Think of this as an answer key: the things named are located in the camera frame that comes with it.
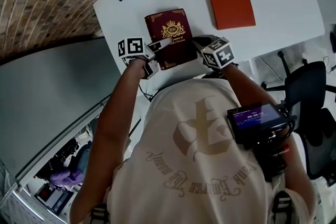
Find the person's white printed t-shirt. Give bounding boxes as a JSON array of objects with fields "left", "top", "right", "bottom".
[{"left": 103, "top": 77, "right": 323, "bottom": 224}]

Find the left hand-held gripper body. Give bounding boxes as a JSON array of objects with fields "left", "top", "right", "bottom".
[{"left": 117, "top": 37, "right": 161, "bottom": 80}]

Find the black monitor with lit screen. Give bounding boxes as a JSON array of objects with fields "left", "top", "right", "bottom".
[{"left": 226, "top": 102, "right": 290, "bottom": 145}]

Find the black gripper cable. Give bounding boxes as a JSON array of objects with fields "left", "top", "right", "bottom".
[{"left": 138, "top": 78, "right": 160, "bottom": 102}]

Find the person's right forearm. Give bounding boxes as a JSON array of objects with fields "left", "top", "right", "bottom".
[{"left": 222, "top": 62, "right": 277, "bottom": 114}]

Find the black backpack strap buckle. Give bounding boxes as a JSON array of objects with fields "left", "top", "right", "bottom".
[
  {"left": 271, "top": 190, "right": 294, "bottom": 224},
  {"left": 90, "top": 202, "right": 110, "bottom": 224}
]

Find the maroon book with gold crest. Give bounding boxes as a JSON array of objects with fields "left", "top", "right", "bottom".
[{"left": 144, "top": 8, "right": 198, "bottom": 71}]

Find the black monitor mounting rig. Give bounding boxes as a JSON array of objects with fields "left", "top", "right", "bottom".
[{"left": 245, "top": 123, "right": 299, "bottom": 183}]

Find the person's left forearm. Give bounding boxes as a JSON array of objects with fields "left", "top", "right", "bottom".
[{"left": 96, "top": 58, "right": 146, "bottom": 140}]

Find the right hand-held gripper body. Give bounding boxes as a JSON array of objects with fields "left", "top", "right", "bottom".
[{"left": 192, "top": 35, "right": 235, "bottom": 69}]

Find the orange book with black label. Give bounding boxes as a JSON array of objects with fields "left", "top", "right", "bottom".
[{"left": 203, "top": 0, "right": 257, "bottom": 31}]

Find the black office chair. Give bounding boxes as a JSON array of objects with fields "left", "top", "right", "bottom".
[{"left": 265, "top": 51, "right": 336, "bottom": 187}]

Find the purple cloth pile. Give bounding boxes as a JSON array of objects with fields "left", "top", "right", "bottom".
[{"left": 49, "top": 167, "right": 85, "bottom": 187}]

